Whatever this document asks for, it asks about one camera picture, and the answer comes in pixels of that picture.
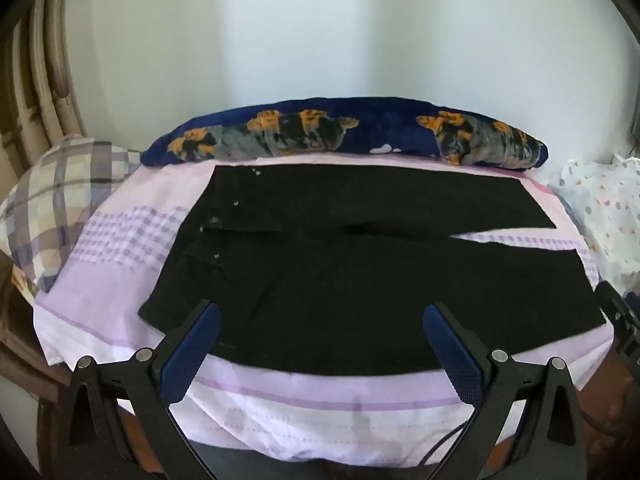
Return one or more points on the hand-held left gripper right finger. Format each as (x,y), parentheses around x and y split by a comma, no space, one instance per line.
(452,355)

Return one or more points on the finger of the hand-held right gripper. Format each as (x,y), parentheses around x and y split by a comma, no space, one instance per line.
(617,312)

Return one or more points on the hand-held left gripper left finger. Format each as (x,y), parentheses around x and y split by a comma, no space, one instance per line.
(192,355)

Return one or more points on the black pants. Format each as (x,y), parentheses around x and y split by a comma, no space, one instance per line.
(325,270)

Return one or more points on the white dotted cloth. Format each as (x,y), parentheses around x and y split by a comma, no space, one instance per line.
(600,210)

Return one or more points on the purple checked bed sheet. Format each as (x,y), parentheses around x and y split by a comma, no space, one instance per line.
(125,240)

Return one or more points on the plaid pillow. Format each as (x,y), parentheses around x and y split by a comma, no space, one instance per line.
(50,200)

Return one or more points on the navy dog-print pillow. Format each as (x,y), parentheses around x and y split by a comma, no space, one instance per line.
(350,130)

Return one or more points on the wooden bed frame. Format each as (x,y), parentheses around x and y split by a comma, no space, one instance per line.
(20,355)

